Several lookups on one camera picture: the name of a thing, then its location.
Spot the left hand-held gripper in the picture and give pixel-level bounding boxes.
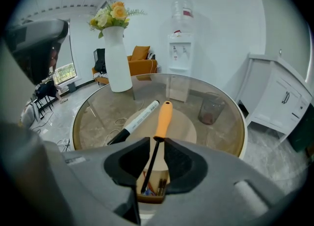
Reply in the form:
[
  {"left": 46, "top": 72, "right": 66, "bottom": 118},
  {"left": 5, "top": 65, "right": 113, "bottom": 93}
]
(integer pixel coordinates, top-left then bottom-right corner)
[{"left": 3, "top": 18, "right": 70, "bottom": 85}]

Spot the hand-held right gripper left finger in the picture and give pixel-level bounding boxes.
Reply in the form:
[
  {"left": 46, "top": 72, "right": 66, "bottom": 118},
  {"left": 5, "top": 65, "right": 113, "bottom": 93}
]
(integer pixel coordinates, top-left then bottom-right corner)
[{"left": 61, "top": 136, "right": 151, "bottom": 226}]

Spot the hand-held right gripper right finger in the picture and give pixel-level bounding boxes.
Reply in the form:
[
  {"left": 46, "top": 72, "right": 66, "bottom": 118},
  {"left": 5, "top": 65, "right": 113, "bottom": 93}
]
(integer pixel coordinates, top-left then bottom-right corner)
[{"left": 149, "top": 138, "right": 297, "bottom": 226}]

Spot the beige wooden drawer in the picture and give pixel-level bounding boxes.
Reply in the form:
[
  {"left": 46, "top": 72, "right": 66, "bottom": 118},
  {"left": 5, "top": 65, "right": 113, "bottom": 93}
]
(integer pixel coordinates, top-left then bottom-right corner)
[{"left": 136, "top": 168, "right": 170, "bottom": 205}]

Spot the white marker pen black cap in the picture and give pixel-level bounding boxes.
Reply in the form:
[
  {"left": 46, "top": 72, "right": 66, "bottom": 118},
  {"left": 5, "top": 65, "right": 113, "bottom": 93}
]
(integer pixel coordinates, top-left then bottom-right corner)
[{"left": 106, "top": 99, "right": 160, "bottom": 146}]

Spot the orange-handled screwdriver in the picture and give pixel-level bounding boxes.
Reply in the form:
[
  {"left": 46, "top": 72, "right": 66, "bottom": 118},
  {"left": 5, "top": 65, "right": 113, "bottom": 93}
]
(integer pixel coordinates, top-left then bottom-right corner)
[{"left": 140, "top": 100, "right": 174, "bottom": 194}]

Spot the round glass side table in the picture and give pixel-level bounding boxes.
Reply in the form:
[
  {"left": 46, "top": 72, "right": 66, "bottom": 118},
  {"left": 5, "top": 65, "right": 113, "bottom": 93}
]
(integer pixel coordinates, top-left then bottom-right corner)
[{"left": 69, "top": 73, "right": 248, "bottom": 162}]

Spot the glass window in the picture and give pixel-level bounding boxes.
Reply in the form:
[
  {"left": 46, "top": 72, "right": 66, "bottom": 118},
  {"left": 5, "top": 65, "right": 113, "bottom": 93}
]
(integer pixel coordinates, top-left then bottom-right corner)
[{"left": 52, "top": 62, "right": 77, "bottom": 85}]

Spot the black metal chair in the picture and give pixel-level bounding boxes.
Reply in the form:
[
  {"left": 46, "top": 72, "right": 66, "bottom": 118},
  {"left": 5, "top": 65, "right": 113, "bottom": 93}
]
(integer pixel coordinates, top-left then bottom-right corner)
[{"left": 30, "top": 94, "right": 54, "bottom": 119}]

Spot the black monitor screen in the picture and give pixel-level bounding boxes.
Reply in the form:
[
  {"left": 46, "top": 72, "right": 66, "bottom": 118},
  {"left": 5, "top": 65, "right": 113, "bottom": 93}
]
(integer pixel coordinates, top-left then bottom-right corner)
[{"left": 93, "top": 48, "right": 106, "bottom": 63}]

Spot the black bag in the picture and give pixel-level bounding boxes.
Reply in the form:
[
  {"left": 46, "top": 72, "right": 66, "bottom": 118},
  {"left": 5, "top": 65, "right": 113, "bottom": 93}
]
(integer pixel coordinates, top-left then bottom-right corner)
[{"left": 94, "top": 59, "right": 107, "bottom": 75}]

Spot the black mesh wastebasket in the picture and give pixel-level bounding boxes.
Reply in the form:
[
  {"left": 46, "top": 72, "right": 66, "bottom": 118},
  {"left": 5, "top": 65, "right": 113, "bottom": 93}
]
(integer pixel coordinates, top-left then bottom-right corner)
[{"left": 198, "top": 91, "right": 226, "bottom": 125}]

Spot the white ceramic vase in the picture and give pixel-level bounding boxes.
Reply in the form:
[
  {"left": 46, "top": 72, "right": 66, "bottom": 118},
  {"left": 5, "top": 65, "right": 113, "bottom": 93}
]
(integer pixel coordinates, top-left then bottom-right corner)
[{"left": 102, "top": 26, "right": 133, "bottom": 93}]

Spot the yellow flower bouquet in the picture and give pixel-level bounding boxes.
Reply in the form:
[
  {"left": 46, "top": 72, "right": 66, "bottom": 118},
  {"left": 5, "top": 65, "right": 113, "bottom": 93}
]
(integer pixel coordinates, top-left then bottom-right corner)
[{"left": 88, "top": 0, "right": 147, "bottom": 39}]

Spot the orange cushion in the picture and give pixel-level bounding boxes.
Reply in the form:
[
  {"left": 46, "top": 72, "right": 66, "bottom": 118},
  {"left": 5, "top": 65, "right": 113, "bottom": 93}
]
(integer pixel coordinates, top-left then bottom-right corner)
[{"left": 130, "top": 45, "right": 151, "bottom": 61}]

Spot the white sink cabinet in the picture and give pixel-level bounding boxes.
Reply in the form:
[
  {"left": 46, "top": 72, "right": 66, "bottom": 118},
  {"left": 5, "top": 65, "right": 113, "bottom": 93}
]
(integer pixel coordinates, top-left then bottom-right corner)
[{"left": 235, "top": 53, "right": 312, "bottom": 144}]

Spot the white water dispenser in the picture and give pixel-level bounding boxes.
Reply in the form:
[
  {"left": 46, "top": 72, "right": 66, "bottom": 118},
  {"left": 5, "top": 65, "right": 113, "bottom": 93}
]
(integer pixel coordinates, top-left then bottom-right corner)
[{"left": 167, "top": 32, "right": 194, "bottom": 103}]

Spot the clear water bottle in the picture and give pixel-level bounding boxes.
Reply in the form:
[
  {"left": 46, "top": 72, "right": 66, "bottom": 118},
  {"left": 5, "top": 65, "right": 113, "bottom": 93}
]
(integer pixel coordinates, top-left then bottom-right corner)
[{"left": 171, "top": 0, "right": 194, "bottom": 34}]

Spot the long white floor cable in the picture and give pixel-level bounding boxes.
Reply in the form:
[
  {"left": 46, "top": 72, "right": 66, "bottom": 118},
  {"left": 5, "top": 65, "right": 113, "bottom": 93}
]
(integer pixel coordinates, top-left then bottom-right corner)
[{"left": 105, "top": 98, "right": 145, "bottom": 146}]

